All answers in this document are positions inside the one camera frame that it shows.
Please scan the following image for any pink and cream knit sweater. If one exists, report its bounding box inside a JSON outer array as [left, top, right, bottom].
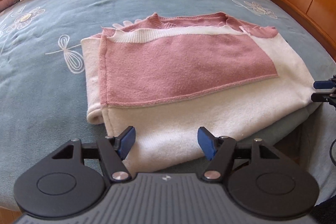
[[81, 12, 314, 173]]

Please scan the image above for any blue floral bed sheet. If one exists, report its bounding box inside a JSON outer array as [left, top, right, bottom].
[[1, 0, 335, 211]]

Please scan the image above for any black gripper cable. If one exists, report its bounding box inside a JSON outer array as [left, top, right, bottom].
[[329, 138, 336, 164]]

